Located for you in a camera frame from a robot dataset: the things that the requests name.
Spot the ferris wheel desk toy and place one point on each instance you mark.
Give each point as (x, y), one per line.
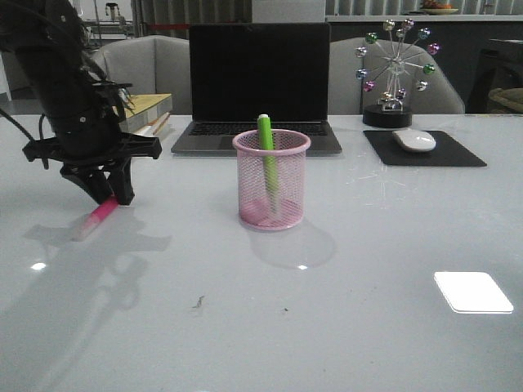
(392, 64)

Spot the right grey armchair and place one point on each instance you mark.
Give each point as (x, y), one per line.
(356, 79)

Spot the middle white book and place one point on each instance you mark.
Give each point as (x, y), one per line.
(155, 127)

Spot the left grey armchair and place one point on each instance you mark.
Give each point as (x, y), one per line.
(151, 64)

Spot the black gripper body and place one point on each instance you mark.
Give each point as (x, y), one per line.
(81, 154)

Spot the pink highlighter pen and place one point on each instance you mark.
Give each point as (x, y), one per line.
(95, 218)

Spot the white computer mouse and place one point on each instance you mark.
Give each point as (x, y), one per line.
(414, 140)

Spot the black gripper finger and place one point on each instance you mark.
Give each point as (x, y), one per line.
(120, 180)
(93, 182)

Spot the grey armchair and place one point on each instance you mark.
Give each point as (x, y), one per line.
(356, 79)
(151, 64)

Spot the green highlighter pen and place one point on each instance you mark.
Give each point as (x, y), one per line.
(266, 142)

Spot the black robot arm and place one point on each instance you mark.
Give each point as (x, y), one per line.
(83, 107)

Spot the top yellow book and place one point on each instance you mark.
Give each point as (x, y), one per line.
(142, 110)

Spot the grey open laptop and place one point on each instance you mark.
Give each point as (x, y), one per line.
(238, 71)

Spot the black mouse pad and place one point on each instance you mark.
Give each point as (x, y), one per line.
(447, 153)

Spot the pink mesh pen holder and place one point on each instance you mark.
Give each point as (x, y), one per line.
(254, 206)

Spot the fruit bowl on counter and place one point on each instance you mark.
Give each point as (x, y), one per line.
(437, 8)

